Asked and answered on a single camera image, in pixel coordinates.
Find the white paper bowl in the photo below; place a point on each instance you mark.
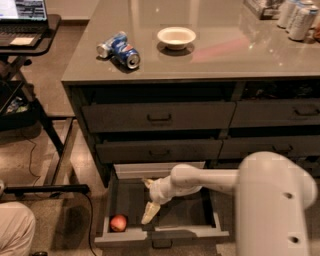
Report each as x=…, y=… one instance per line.
x=176, y=38

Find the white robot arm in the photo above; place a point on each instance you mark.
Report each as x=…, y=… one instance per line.
x=271, y=194

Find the red apple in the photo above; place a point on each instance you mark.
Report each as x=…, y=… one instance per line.
x=118, y=223

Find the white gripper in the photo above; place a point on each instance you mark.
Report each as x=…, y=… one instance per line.
x=158, y=192

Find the black tray with items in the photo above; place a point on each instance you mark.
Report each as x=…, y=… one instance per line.
x=16, y=110

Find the white can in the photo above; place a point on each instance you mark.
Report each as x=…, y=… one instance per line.
x=296, y=19
x=303, y=19
x=287, y=10

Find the white can rear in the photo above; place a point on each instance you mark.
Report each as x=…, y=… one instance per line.
x=287, y=10

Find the blue pepsi can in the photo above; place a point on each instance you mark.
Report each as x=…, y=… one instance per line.
x=127, y=55

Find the middle left drawer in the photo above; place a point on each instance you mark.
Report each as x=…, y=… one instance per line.
x=158, y=151

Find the white can front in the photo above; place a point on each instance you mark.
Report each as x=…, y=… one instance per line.
x=303, y=19

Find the yellow sticky note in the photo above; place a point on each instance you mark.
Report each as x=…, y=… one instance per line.
x=21, y=41

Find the silver blue soda can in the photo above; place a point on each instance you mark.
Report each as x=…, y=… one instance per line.
x=105, y=48

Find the person's knee beige trousers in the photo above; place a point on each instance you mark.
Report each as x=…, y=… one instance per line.
x=17, y=229

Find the middle right drawer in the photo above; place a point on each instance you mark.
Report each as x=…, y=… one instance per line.
x=290, y=146

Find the top right drawer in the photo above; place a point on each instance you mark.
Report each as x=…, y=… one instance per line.
x=276, y=113

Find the black laptop stand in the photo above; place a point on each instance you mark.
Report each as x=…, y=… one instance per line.
x=11, y=62

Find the grey counter cabinet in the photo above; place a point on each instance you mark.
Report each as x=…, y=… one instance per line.
x=235, y=57

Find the box of items on counter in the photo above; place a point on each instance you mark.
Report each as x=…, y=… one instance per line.
x=264, y=9

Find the open bottom left drawer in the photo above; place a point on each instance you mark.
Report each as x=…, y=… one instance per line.
x=183, y=220

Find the open laptop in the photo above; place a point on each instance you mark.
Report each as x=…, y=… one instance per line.
x=22, y=18

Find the top left drawer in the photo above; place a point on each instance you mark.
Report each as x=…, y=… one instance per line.
x=157, y=116

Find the bottom right drawer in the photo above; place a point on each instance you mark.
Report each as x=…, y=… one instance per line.
x=310, y=164

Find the white can middle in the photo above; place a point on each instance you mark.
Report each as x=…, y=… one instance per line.
x=296, y=19

